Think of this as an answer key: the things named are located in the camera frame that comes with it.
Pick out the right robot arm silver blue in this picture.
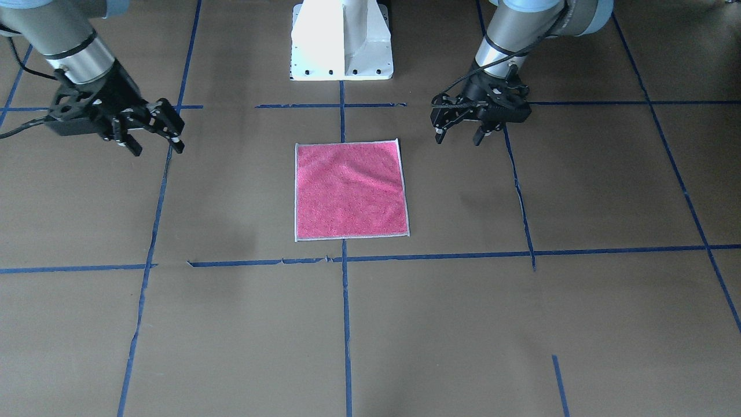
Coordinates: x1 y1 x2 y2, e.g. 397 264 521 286
2 1 185 156

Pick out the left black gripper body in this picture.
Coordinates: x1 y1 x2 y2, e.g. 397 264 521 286
457 64 531 125

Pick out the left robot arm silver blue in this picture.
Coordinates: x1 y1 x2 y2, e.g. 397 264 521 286
430 1 614 145

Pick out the pink towel with white edge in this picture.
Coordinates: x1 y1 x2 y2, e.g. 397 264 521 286
294 139 410 241

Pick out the white camera post with base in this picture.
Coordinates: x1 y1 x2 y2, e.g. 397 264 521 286
289 1 394 82

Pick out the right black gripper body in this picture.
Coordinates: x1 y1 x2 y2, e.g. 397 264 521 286
53 61 150 140

